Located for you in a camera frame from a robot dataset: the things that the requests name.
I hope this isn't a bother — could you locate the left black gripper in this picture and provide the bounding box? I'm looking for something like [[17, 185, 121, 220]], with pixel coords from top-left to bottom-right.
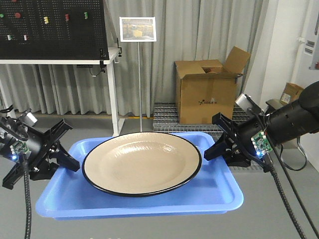
[[0, 117, 80, 188]]

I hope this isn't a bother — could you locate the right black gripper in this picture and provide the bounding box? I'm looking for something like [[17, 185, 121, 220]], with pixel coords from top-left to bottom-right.
[[204, 113, 271, 172]]

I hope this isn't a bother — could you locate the blue plastic tray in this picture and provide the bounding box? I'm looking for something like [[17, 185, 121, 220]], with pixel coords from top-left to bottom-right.
[[35, 131, 244, 222]]

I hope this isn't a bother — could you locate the beige plate with black rim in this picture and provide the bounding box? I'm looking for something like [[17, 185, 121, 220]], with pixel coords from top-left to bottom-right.
[[82, 132, 202, 197]]

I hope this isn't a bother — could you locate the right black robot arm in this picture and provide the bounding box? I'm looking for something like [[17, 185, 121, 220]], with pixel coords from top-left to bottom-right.
[[204, 82, 319, 172]]

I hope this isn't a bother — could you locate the grey metal floor grate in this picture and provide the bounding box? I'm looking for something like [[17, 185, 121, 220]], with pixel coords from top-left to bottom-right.
[[153, 103, 263, 173]]

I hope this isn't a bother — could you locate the large open cardboard box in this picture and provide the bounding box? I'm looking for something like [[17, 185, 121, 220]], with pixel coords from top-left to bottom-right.
[[175, 46, 251, 124]]

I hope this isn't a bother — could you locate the small cardboard box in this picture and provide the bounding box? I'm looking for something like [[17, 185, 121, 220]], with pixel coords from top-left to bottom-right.
[[280, 83, 304, 105]]

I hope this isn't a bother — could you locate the grey curtain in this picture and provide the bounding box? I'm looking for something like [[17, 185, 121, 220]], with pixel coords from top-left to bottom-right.
[[0, 0, 269, 116]]

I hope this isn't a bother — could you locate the black pegboard panel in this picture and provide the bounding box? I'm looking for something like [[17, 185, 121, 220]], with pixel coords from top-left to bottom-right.
[[0, 0, 109, 60]]

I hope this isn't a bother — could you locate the picture sign on pole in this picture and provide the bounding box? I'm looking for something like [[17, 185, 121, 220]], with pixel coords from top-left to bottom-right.
[[119, 16, 157, 132]]

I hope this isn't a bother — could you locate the left braided black cable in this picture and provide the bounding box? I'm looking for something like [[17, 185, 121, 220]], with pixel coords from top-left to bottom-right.
[[21, 151, 32, 239]]

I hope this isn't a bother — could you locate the braided black cable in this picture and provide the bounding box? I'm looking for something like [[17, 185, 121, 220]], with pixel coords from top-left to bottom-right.
[[21, 151, 32, 239], [264, 149, 306, 239]]

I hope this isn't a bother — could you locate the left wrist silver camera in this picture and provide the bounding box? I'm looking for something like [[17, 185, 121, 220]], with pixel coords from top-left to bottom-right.
[[24, 112, 38, 126]]

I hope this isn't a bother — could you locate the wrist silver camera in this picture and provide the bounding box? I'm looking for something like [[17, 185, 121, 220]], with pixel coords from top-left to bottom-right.
[[24, 112, 38, 126], [235, 94, 262, 117]]

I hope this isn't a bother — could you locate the right braided black cable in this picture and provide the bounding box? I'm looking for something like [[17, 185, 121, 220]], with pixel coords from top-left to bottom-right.
[[264, 149, 306, 239]]

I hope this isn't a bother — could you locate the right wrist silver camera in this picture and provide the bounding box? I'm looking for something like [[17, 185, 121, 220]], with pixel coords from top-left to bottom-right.
[[235, 94, 262, 117]]

